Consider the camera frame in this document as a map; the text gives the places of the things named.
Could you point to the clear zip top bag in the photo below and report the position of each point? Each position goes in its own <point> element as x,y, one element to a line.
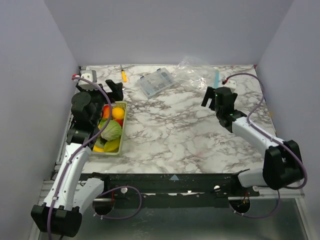
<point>195,74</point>

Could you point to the red toy apple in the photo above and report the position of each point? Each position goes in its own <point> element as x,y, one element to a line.
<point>120,121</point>

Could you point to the green perforated plastic basket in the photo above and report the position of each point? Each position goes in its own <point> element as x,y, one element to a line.
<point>100,142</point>

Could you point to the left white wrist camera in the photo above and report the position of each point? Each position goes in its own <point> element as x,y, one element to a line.
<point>90,75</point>

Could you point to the yellow toy banana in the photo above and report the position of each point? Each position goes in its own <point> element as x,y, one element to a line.
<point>98,149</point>

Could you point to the green toy cabbage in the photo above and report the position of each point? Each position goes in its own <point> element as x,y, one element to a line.
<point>112,131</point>

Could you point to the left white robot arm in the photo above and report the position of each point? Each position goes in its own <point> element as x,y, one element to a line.
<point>61,212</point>

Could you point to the orange toy fruit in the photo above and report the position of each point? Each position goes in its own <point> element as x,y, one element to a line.
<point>118,113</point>

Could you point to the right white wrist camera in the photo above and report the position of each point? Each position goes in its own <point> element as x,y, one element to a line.
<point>229,83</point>

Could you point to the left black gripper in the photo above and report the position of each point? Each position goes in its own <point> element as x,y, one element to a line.
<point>116,95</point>

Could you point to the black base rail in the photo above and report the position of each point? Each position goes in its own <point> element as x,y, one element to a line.
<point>169,190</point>

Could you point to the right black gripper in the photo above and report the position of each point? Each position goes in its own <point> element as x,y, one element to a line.
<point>213,99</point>

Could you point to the yellow handled screwdriver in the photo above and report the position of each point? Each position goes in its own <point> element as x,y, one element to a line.
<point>123,74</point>

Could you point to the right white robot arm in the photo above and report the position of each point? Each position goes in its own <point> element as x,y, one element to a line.
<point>282,162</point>

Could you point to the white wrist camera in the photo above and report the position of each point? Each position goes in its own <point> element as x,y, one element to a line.
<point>90,75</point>
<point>229,83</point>

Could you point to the clear plastic compartment box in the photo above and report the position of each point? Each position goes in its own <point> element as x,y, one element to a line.
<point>154,83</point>

